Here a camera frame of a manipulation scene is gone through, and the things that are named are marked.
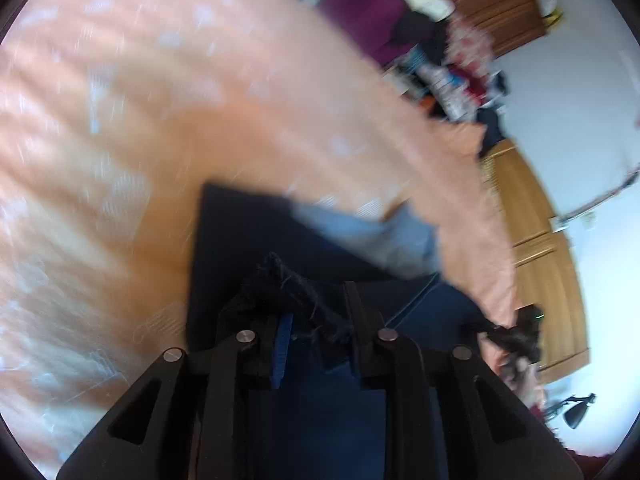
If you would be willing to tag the navy shorts with blue waistband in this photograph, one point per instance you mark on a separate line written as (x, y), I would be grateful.
(310, 260)

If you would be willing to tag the maroon jacket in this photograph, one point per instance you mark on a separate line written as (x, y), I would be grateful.
(370, 17)

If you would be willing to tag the bed with orange printed sheet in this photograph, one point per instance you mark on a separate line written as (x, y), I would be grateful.
(150, 160)

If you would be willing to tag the person's left hand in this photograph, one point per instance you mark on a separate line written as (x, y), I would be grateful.
(520, 377)

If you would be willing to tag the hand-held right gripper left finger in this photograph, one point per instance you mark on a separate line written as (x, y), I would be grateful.
(279, 355)

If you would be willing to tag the pile of mixed clothes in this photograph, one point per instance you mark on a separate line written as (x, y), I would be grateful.
(452, 72)

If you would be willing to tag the wooden wardrobe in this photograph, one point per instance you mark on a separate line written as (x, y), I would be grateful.
(495, 5)

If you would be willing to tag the black garment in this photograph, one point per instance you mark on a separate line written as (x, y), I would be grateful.
(415, 32)

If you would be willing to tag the black desk lamp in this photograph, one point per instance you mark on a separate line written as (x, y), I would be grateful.
(575, 410)

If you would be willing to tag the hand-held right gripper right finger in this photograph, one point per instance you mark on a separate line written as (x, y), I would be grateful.
(361, 340)

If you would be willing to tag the wooden headboard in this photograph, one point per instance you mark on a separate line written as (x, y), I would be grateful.
(540, 270)

